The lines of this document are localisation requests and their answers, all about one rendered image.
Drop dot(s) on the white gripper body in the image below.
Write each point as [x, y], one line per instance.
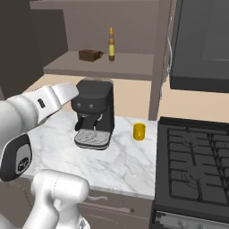
[66, 92]

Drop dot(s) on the yellow cup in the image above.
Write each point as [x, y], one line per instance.
[139, 131]

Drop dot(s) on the black microwave oven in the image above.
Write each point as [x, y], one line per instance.
[202, 44]

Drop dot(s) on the amber honey bottle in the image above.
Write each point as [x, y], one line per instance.
[111, 47]

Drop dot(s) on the black stove hob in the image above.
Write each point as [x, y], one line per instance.
[190, 167]

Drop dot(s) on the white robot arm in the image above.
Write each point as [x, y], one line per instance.
[18, 116]

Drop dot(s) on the dark brown cabinet door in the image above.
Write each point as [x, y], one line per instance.
[23, 44]

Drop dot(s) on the brown drawer front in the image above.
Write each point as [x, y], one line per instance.
[119, 213]

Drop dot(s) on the black coffee machine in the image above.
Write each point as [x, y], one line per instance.
[97, 103]

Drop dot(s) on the brown bar box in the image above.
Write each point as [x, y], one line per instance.
[89, 55]

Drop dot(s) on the brown open wall cabinet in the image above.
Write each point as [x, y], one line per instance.
[134, 65]

